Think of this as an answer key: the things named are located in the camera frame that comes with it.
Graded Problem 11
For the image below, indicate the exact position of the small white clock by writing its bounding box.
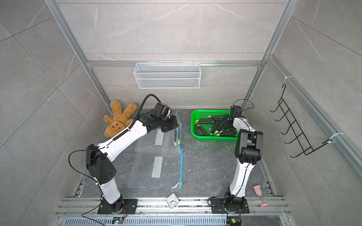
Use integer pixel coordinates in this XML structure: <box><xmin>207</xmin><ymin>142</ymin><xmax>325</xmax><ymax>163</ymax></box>
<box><xmin>166</xmin><ymin>193</ymin><xmax>180</xmax><ymax>209</ymax></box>

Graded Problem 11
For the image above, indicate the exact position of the clear zip-top bag blue zipper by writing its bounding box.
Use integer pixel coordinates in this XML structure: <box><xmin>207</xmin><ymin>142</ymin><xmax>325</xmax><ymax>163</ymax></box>
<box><xmin>161</xmin><ymin>112</ymin><xmax>183</xmax><ymax>157</ymax></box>

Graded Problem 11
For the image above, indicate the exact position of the black wall hook rack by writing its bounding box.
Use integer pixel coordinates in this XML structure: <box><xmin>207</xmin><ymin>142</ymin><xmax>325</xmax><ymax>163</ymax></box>
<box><xmin>270</xmin><ymin>84</ymin><xmax>332</xmax><ymax>158</ymax></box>

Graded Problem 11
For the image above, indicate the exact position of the brown teddy bear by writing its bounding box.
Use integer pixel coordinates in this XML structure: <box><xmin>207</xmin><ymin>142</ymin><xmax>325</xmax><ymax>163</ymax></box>
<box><xmin>103</xmin><ymin>100</ymin><xmax>137</xmax><ymax>138</ymax></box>

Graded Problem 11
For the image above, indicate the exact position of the pink sand timer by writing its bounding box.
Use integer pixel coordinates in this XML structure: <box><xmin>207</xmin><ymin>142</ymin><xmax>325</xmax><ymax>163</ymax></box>
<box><xmin>253</xmin><ymin>185</ymin><xmax>269</xmax><ymax>207</ymax></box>

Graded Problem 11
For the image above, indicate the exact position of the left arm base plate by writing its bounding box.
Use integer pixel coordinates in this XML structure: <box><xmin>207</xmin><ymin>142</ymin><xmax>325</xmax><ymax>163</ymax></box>
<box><xmin>97</xmin><ymin>199</ymin><xmax>138</xmax><ymax>214</ymax></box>

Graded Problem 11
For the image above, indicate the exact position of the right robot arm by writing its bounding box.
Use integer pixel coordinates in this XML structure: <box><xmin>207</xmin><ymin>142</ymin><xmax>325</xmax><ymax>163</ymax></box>
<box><xmin>224</xmin><ymin>103</ymin><xmax>264</xmax><ymax>208</ymax></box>

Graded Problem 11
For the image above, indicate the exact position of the white wire wall basket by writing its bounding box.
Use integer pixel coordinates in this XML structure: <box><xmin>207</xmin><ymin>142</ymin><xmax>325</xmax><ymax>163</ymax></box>
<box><xmin>133</xmin><ymin>63</ymin><xmax>202</xmax><ymax>89</ymax></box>

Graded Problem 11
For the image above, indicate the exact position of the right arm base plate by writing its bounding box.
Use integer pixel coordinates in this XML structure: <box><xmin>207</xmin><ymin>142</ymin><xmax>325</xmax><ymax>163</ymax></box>
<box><xmin>207</xmin><ymin>197</ymin><xmax>250</xmax><ymax>214</ymax></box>

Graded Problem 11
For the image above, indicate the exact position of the green plastic basket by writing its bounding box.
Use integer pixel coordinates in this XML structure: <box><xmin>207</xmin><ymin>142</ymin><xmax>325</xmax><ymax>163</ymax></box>
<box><xmin>190</xmin><ymin>110</ymin><xmax>252</xmax><ymax>142</ymax></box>

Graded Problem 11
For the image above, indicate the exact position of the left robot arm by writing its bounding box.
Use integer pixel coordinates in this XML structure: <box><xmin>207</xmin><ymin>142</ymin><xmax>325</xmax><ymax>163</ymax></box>
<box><xmin>84</xmin><ymin>94</ymin><xmax>179</xmax><ymax>214</ymax></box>

